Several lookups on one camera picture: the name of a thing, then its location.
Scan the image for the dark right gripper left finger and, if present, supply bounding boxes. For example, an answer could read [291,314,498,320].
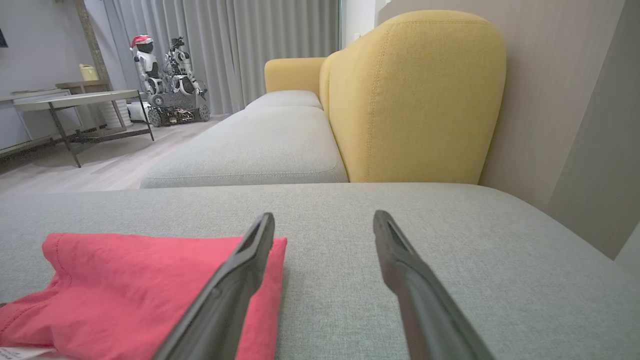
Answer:
[152,212,276,360]

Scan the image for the red shirt with white trim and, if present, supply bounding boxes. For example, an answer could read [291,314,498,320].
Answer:
[0,232,288,360]

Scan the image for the green potted tree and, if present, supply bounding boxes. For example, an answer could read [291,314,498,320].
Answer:
[75,0,113,91]

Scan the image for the large grey sofa seat cushion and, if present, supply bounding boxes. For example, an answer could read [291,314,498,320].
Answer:
[0,182,640,360]

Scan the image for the white robot with santa hat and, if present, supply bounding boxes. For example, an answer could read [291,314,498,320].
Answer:
[130,35,163,96]

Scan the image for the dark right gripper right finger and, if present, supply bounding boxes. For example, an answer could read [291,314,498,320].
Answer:
[373,210,496,360]

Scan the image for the small grey sofa seat cushion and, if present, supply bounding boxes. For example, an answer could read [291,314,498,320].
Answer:
[245,90,323,111]

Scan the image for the medium grey sofa seat cushion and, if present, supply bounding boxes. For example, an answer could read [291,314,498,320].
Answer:
[140,106,349,189]

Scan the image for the yellow sofa armrest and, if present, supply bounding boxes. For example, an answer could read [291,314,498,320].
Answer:
[264,57,327,96]

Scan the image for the black and white robot figure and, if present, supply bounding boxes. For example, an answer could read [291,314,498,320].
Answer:
[165,36,207,97]

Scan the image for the white ribbed pot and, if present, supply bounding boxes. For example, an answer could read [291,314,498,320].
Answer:
[97,100,133,130]

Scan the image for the round white coffee table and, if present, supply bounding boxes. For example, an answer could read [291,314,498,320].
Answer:
[13,90,155,168]

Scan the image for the yellow sofa backrest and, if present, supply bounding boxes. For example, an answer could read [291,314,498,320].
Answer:
[319,10,507,184]

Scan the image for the small white box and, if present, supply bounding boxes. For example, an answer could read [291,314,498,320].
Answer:
[126,101,151,123]

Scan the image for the wooden side table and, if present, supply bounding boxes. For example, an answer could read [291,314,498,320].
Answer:
[55,80,126,133]

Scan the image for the grey curtains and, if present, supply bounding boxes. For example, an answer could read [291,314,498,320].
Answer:
[102,0,342,116]

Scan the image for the grey television cabinet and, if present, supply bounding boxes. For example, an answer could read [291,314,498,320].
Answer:
[0,89,76,161]

